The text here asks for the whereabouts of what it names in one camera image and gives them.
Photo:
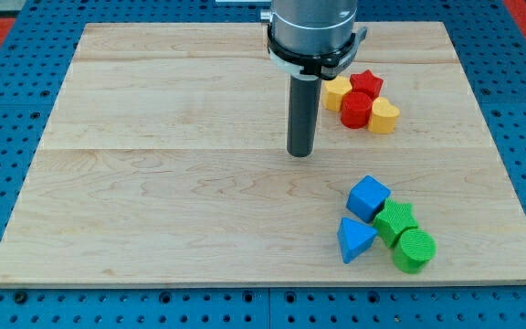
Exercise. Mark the blue triangle block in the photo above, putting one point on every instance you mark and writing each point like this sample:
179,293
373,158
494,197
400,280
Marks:
354,238

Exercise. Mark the yellow hexagon block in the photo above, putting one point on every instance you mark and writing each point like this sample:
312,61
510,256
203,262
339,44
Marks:
333,92

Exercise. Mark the light wooden board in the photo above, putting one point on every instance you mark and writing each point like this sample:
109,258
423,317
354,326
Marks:
164,165

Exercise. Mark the green cylinder block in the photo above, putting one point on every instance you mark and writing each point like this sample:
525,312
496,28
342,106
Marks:
413,250

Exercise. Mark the blue cube block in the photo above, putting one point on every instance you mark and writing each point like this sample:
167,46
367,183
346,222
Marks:
367,198

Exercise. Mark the yellow heart block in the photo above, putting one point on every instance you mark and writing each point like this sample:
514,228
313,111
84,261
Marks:
384,116

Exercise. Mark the green star block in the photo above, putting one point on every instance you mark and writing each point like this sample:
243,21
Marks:
393,220

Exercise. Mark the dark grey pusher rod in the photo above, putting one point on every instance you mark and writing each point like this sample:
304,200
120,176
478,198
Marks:
304,96

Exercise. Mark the red star block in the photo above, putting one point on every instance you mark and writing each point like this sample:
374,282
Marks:
367,83

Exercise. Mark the red cylinder block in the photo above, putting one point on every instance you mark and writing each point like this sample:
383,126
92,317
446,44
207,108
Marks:
356,110

